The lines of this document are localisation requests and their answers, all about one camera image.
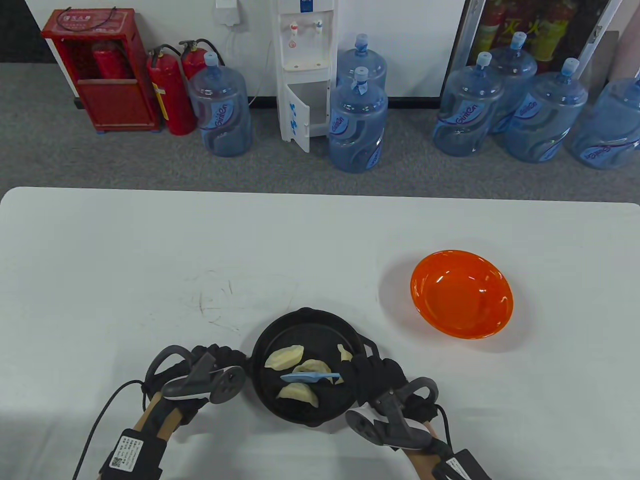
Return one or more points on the black frying pan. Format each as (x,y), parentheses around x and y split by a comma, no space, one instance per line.
(320,332)

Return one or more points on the person's right hand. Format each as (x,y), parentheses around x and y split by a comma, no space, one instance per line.
(375,372)

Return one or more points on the red extinguisher inside cabinet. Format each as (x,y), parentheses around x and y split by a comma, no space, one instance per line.
(107,62)

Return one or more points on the black right wrist module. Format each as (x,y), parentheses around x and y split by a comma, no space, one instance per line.
(465,465)

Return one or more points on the black left wrist module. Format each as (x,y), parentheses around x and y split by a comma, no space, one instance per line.
(132,452)

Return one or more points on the small red fire extinguisher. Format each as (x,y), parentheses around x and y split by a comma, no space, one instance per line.
(192,62)

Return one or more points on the person's left forearm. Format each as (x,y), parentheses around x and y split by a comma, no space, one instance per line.
(152,417)

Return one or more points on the large red fire extinguisher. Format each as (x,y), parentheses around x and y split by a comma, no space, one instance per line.
(172,100)

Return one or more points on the grey left hand controller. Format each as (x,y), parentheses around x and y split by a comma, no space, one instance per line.
(225,387)

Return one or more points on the red fire extinguisher cabinet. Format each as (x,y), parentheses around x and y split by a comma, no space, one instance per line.
(115,105)

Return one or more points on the pale yellow dumpling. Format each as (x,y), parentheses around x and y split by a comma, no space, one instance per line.
(300,394)
(345,356)
(284,358)
(312,366)

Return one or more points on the framed poster board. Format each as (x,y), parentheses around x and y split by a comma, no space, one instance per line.
(545,30)

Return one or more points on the orange plastic bowl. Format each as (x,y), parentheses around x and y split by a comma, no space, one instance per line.
(460,300)

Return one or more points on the white wall box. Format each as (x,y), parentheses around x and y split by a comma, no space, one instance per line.
(227,12)

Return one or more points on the blue dessert shovel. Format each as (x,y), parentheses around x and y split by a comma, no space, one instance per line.
(305,376)

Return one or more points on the white water dispenser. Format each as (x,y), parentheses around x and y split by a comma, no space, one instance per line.
(305,50)

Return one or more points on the person's left hand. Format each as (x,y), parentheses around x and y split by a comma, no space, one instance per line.
(222,356)

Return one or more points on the black wrist module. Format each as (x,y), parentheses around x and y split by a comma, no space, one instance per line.
(465,465)
(132,452)

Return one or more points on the blue water jug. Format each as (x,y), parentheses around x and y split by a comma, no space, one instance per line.
(465,115)
(545,120)
(357,130)
(372,65)
(610,130)
(220,115)
(515,62)

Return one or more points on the person's right forearm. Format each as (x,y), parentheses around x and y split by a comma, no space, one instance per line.
(425,462)

